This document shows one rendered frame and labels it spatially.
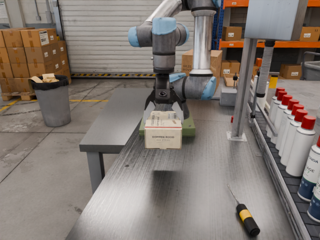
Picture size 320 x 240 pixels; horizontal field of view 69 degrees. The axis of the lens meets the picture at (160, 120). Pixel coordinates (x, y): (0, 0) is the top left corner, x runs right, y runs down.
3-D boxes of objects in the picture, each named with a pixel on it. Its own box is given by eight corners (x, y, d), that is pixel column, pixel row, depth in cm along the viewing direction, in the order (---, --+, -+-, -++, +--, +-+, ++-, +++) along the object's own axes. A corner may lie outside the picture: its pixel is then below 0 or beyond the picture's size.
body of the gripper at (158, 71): (174, 97, 87) (174, 65, 83) (174, 105, 80) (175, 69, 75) (153, 97, 88) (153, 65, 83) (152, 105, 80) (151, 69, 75)
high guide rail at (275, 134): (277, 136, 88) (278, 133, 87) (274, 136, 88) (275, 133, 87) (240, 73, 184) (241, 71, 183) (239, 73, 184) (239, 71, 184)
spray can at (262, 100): (264, 112, 127) (272, 75, 119) (254, 111, 128) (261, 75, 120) (262, 109, 132) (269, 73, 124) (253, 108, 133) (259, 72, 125)
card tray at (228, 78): (259, 87, 188) (260, 83, 186) (225, 86, 192) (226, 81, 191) (252, 78, 215) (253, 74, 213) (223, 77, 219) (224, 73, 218)
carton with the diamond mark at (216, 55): (213, 95, 163) (217, 56, 152) (180, 92, 170) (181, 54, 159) (218, 85, 189) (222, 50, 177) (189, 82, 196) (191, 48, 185)
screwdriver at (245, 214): (260, 236, 62) (262, 228, 61) (249, 237, 62) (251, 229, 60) (230, 186, 80) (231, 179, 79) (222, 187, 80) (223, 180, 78)
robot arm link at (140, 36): (168, -18, 114) (122, 27, 84) (190, -21, 110) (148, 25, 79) (173, 6, 122) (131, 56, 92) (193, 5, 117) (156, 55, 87)
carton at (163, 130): (181, 149, 79) (182, 129, 76) (145, 149, 79) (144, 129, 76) (178, 128, 94) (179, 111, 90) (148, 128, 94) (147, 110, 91)
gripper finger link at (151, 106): (145, 119, 89) (158, 99, 86) (144, 125, 84) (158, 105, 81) (138, 115, 89) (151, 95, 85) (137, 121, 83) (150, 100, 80)
